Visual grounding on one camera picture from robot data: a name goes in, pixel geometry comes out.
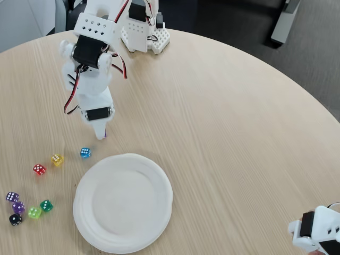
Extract yellow translucent dice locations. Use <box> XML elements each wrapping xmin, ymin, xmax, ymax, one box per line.
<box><xmin>50</xmin><ymin>153</ymin><xmax>64</xmax><ymax>167</ymax></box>

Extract red translucent dice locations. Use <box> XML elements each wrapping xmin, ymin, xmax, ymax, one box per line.
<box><xmin>32</xmin><ymin>163</ymin><xmax>47</xmax><ymax>176</ymax></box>

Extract white paper plate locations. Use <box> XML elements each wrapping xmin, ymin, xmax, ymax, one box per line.
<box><xmin>73</xmin><ymin>153</ymin><xmax>174</xmax><ymax>254</ymax></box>

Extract dark green translucent dice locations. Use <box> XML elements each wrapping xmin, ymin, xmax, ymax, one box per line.
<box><xmin>40</xmin><ymin>199</ymin><xmax>54</xmax><ymax>213</ymax></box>

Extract light green translucent dice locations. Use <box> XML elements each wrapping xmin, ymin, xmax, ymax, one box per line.
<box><xmin>28</xmin><ymin>206</ymin><xmax>43</xmax><ymax>220</ymax></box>

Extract black dice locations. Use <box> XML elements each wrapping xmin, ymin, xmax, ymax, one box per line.
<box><xmin>8</xmin><ymin>213</ymin><xmax>23</xmax><ymax>226</ymax></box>

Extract black office chair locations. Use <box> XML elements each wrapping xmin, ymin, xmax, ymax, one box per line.
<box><xmin>66</xmin><ymin>0</ymin><xmax>90</xmax><ymax>31</ymax></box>

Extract grey desk leg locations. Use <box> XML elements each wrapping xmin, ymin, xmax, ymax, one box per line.
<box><xmin>270</xmin><ymin>0</ymin><xmax>301</xmax><ymax>45</ymax></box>

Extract red black servo cable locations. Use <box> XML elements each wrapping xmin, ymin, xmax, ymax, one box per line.
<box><xmin>110</xmin><ymin>52</ymin><xmax>128</xmax><ymax>80</ymax></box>
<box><xmin>64</xmin><ymin>66</ymin><xmax>81</xmax><ymax>115</ymax></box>

